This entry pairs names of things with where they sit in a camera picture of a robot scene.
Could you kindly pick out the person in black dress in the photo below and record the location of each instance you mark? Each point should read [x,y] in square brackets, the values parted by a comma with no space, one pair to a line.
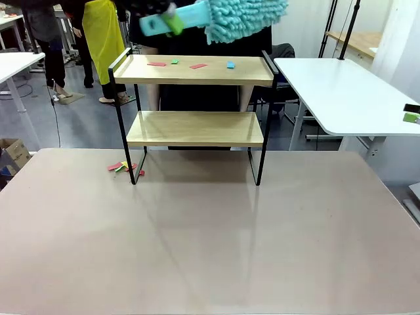
[200,72]

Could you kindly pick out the person in yellow apron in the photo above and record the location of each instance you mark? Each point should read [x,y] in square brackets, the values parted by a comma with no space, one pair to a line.
[101,39]

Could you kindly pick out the brown cardboard box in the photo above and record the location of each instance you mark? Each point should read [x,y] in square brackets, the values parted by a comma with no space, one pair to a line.
[18,154]

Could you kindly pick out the person in dark clothes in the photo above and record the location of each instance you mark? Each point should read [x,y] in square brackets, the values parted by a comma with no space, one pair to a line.
[46,19]

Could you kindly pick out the small green paper scrap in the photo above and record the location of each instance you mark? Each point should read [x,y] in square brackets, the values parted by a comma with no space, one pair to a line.
[175,61]

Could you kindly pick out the black office chair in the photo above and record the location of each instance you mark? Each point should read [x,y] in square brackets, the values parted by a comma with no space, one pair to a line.
[283,50]

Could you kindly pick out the two-tier wooden shelf black frame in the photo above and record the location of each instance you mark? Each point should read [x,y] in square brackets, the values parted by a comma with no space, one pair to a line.
[197,80]

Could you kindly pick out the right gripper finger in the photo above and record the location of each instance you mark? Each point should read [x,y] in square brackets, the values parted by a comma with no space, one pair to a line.
[412,108]
[411,117]

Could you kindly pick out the white background desk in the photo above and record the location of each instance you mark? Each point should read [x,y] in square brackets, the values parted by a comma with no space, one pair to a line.
[10,21]

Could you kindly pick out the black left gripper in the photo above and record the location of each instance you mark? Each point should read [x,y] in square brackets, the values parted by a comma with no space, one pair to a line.
[159,6]

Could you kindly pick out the blue paper scrap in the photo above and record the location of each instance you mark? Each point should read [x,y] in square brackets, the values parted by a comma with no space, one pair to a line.
[231,65]

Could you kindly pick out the small white table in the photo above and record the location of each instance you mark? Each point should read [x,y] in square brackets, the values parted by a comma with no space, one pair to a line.
[16,64]

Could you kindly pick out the black tripod stand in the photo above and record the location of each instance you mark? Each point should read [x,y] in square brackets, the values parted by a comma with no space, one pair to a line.
[328,29]

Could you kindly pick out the hand of yellow apron person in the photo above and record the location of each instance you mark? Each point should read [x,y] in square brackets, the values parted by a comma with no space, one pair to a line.
[77,31]

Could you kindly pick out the long red paper scrap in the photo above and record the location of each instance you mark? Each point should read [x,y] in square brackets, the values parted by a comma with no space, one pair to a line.
[157,64]
[198,66]

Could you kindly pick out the large white table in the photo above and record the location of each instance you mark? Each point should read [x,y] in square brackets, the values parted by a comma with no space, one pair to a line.
[338,92]

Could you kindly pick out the teal chenille duster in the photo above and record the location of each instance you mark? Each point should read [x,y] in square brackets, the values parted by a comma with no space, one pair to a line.
[243,19]

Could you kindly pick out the black upright pole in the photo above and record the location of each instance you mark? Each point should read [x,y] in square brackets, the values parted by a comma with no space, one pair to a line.
[348,33]

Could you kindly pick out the grey floor mat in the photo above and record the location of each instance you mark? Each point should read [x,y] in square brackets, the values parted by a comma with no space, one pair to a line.
[70,98]

